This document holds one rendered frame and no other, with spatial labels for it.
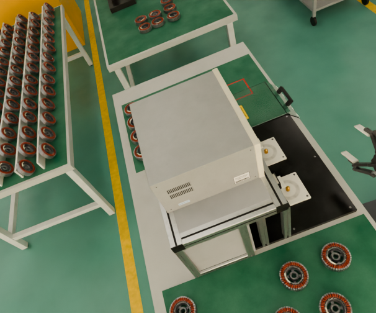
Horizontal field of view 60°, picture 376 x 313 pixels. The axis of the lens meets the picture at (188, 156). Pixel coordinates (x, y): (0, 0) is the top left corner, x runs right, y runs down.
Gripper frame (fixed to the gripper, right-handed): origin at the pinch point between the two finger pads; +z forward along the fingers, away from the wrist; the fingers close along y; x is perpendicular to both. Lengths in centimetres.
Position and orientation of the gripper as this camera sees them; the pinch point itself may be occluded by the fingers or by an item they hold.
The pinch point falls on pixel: (352, 140)
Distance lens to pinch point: 147.5
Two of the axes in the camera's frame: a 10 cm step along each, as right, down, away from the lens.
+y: 0.8, -7.6, -6.5
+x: -8.9, 2.4, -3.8
